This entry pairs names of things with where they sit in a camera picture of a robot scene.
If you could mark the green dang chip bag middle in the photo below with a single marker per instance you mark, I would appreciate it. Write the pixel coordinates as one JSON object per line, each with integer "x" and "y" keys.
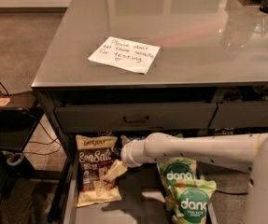
{"x": 175, "y": 169}

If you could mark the black side cart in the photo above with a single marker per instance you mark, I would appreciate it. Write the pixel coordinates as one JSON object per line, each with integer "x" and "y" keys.
{"x": 20, "y": 113}

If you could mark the brown sea salt chip bag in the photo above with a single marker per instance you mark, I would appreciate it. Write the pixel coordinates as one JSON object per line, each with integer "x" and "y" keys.
{"x": 95, "y": 158}

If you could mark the grey cabinet with counter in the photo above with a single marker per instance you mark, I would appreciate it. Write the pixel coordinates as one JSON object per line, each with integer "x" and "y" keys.
{"x": 154, "y": 66}

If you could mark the grey top left drawer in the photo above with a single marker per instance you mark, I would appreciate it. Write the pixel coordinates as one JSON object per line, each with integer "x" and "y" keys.
{"x": 134, "y": 117}

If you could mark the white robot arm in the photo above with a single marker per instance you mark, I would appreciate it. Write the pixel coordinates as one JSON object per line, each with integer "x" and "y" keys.
{"x": 242, "y": 152}

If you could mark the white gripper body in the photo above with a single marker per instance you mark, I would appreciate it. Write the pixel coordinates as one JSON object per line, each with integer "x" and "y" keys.
{"x": 129, "y": 155}

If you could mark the grey drawer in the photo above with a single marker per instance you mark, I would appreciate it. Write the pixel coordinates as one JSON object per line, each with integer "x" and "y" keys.
{"x": 241, "y": 115}
{"x": 134, "y": 117}

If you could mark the white handwritten paper note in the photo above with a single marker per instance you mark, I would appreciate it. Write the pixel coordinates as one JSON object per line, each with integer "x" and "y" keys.
{"x": 125, "y": 54}

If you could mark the green dang chip bag front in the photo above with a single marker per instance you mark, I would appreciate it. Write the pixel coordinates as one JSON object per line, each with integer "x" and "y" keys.
{"x": 191, "y": 199}

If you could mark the open middle left drawer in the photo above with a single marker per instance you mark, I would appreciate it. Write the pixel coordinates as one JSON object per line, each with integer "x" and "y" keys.
{"x": 142, "y": 200}

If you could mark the green dang chip bag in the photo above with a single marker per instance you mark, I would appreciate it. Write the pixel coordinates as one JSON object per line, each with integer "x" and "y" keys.
{"x": 175, "y": 169}
{"x": 191, "y": 199}

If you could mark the blue snack bag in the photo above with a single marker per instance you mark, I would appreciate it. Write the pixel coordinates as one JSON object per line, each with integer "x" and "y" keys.
{"x": 136, "y": 138}

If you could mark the grey top right drawer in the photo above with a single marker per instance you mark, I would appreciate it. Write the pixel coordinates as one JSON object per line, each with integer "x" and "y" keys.
{"x": 241, "y": 115}

